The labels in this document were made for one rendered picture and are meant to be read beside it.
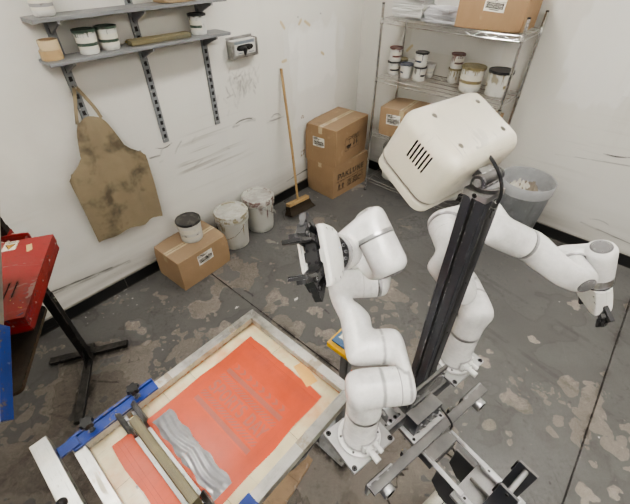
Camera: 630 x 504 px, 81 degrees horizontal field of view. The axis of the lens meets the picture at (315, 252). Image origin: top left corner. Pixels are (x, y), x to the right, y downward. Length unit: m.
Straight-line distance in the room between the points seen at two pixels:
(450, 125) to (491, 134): 0.08
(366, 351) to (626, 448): 2.24
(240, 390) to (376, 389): 0.70
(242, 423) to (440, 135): 1.15
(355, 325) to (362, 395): 0.19
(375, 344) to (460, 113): 0.58
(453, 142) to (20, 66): 2.45
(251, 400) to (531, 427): 1.85
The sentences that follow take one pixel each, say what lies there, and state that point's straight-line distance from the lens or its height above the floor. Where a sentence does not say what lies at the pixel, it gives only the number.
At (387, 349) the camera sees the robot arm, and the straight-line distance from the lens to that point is 1.00.
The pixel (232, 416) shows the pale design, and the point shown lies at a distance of 1.48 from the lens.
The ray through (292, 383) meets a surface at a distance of 1.51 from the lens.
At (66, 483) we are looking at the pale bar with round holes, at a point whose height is 1.04.
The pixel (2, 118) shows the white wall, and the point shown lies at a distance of 2.79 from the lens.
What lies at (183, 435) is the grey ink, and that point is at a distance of 1.49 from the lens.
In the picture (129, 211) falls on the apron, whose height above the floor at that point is 0.68.
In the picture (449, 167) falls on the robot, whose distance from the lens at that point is 0.67.
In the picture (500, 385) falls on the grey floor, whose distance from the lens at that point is 2.88.
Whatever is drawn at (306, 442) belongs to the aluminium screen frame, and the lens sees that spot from 1.37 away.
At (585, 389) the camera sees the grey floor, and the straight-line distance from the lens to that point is 3.14.
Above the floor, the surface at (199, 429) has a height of 0.96.
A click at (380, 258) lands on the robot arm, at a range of 0.72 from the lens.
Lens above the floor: 2.26
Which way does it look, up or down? 40 degrees down
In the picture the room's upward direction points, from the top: straight up
